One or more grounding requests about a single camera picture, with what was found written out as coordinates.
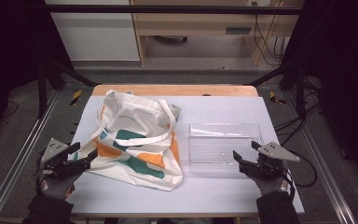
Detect black floor cables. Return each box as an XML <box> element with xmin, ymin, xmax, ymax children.
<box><xmin>273</xmin><ymin>76</ymin><xmax>323</xmax><ymax>147</ymax></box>

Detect left hand-held gripper cable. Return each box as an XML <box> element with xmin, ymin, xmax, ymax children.
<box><xmin>34</xmin><ymin>149</ymin><xmax>47</xmax><ymax>189</ymax></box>

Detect aluminium floor rail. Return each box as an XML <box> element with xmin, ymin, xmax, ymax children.
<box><xmin>0</xmin><ymin>89</ymin><xmax>61</xmax><ymax>224</ymax></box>
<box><xmin>282</xmin><ymin>91</ymin><xmax>358</xmax><ymax>224</ymax></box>

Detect wooden table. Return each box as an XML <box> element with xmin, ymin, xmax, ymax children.
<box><xmin>69</xmin><ymin>83</ymin><xmax>304</xmax><ymax>219</ymax></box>

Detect yellow black tape strip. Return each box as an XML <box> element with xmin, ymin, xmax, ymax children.
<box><xmin>70</xmin><ymin>90</ymin><xmax>84</xmax><ymax>107</ymax></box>
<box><xmin>268</xmin><ymin>91</ymin><xmax>287</xmax><ymax>105</ymax></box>

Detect right hand-held gripper cable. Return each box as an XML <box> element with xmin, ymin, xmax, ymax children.
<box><xmin>282</xmin><ymin>150</ymin><xmax>319</xmax><ymax>189</ymax></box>

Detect hand-held gripper cable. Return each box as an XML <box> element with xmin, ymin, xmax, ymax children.
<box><xmin>34</xmin><ymin>149</ymin><xmax>47</xmax><ymax>189</ymax></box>
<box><xmin>282</xmin><ymin>150</ymin><xmax>319</xmax><ymax>189</ymax></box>

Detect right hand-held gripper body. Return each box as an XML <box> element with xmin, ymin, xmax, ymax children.
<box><xmin>238</xmin><ymin>141</ymin><xmax>301</xmax><ymax>182</ymax></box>

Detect clear plastic container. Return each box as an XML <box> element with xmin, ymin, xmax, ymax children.
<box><xmin>187</xmin><ymin>122</ymin><xmax>265</xmax><ymax>175</ymax></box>

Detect white cabinet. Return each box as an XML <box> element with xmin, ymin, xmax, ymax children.
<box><xmin>44</xmin><ymin>0</ymin><xmax>141</xmax><ymax>63</ymax></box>

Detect wooden desk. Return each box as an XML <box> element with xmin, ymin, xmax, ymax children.
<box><xmin>130</xmin><ymin>0</ymin><xmax>306</xmax><ymax>67</ymax></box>

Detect black horizontal frame bar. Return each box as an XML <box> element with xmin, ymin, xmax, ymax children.
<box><xmin>42</xmin><ymin>4</ymin><xmax>304</xmax><ymax>15</ymax></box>

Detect white patterned tote bag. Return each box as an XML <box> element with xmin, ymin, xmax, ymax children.
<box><xmin>71</xmin><ymin>89</ymin><xmax>185</xmax><ymax>192</ymax></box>

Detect person's right hand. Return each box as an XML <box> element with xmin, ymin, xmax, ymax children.
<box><xmin>249</xmin><ymin>169</ymin><xmax>295</xmax><ymax>198</ymax></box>

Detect person's left hand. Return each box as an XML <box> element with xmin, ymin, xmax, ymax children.
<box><xmin>35</xmin><ymin>171</ymin><xmax>76</xmax><ymax>201</ymax></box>

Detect thin black floor cable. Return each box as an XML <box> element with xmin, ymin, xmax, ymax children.
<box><xmin>0</xmin><ymin>100</ymin><xmax>21</xmax><ymax>119</ymax></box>

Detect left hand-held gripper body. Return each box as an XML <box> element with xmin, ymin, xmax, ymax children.
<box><xmin>38</xmin><ymin>137</ymin><xmax>87</xmax><ymax>181</ymax></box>

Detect black hanging cables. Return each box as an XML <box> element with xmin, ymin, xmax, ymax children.
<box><xmin>253</xmin><ymin>1</ymin><xmax>288</xmax><ymax>67</ymax></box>

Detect black frame stand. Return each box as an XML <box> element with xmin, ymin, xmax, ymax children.
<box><xmin>36</xmin><ymin>57</ymin><xmax>101</xmax><ymax>119</ymax></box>
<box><xmin>245</xmin><ymin>57</ymin><xmax>309</xmax><ymax>121</ymax></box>

